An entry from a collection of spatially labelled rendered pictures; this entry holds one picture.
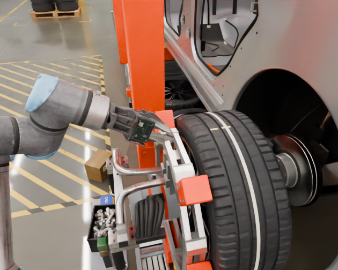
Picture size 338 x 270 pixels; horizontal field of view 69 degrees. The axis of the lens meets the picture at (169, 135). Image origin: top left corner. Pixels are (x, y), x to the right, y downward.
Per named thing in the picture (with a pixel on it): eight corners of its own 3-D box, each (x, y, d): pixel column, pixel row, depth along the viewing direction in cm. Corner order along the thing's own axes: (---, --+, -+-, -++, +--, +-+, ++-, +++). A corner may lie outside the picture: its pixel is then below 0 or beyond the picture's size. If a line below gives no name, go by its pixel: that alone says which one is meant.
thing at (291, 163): (288, 212, 118) (332, 191, 90) (274, 216, 116) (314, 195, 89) (263, 154, 133) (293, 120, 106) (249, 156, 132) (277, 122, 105)
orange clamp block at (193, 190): (204, 202, 73) (213, 200, 64) (179, 207, 71) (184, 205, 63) (199, 179, 75) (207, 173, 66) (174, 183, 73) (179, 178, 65)
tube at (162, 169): (167, 176, 91) (167, 155, 85) (114, 185, 88) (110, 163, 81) (158, 146, 105) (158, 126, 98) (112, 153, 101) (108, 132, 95)
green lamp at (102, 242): (108, 249, 105) (106, 244, 103) (98, 251, 105) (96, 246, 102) (108, 241, 108) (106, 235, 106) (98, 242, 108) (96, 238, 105)
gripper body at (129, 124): (147, 148, 64) (102, 135, 58) (138, 137, 71) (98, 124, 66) (159, 121, 62) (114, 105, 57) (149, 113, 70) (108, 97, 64)
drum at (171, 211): (186, 223, 98) (188, 200, 89) (133, 234, 94) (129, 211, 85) (178, 195, 109) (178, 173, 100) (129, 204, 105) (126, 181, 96)
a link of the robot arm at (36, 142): (5, 137, 63) (14, 100, 56) (51, 135, 71) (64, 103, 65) (14, 166, 59) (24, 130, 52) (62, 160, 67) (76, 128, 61)
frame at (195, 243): (198, 299, 94) (214, 213, 61) (182, 304, 93) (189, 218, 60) (167, 190, 136) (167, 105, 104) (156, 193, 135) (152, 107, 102)
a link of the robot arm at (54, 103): (29, 96, 60) (39, 61, 55) (81, 112, 66) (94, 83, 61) (19, 120, 53) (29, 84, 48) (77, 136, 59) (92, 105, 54)
